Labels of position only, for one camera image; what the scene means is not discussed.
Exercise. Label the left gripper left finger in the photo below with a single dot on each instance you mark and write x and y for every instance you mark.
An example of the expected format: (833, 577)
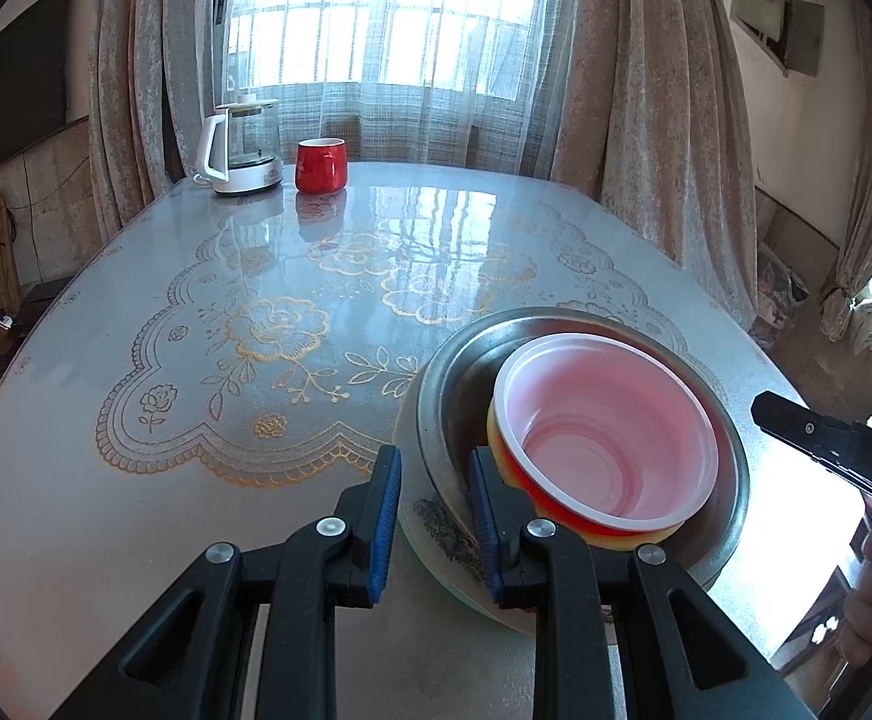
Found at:
(370, 511)

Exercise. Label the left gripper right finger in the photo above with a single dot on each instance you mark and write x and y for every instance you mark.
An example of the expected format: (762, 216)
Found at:
(500, 512)

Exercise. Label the white floral oval plate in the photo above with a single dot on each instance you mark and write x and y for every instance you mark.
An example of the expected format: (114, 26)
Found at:
(448, 553)

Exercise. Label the large stainless steel bowl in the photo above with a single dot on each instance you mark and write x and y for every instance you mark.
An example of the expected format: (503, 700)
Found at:
(455, 392)

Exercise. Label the red plastic bowl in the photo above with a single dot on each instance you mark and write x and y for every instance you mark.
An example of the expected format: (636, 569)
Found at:
(606, 431)

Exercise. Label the yellow plastic bowl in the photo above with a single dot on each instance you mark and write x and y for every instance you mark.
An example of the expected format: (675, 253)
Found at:
(547, 507)

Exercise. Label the teal round plate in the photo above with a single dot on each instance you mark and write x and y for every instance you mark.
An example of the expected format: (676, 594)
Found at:
(432, 585)

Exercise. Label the lace table mat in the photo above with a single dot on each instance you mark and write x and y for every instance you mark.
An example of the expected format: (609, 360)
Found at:
(285, 348)

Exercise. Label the red ceramic mug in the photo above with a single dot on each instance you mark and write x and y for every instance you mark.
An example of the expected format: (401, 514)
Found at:
(321, 165)

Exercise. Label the white glass electric kettle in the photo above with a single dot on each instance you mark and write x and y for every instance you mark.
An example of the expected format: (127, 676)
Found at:
(239, 150)

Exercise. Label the right beige curtain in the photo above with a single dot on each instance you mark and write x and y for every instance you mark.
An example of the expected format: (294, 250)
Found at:
(655, 127)

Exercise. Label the beige curtain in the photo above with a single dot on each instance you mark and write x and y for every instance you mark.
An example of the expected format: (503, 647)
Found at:
(150, 89)
(655, 127)

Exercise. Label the sheer white curtain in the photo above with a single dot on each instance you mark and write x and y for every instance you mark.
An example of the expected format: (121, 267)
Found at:
(465, 83)

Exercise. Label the left beige curtain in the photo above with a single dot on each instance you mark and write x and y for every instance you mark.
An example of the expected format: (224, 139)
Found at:
(150, 89)

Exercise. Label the grey wall electrical box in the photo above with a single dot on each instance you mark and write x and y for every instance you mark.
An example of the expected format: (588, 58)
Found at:
(790, 31)

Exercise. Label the black wall television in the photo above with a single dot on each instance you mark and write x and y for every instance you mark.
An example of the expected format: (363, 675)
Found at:
(33, 59)

